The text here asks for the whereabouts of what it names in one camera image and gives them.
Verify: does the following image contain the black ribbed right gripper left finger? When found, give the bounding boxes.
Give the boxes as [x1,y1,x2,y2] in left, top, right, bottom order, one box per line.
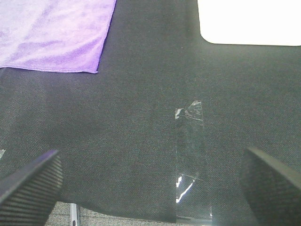
[0,150,63,226]

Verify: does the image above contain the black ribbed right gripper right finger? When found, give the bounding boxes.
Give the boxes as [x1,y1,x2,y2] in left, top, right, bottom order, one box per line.
[240,147,301,226]

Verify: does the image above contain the purple microfiber towel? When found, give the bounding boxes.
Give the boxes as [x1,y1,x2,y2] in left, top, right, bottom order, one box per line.
[0,0,116,73]

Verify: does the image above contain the metal table leg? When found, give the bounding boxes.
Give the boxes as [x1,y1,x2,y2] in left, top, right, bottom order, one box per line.
[70,203,81,226]

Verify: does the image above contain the clear adhesive tape strip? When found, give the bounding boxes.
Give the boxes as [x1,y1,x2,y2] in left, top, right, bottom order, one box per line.
[175,100,212,221]

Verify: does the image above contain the black fabric table cover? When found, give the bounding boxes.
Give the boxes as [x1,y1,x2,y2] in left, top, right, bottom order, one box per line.
[0,0,301,226]

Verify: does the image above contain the white tray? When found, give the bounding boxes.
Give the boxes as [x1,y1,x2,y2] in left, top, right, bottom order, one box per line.
[197,0,301,46]

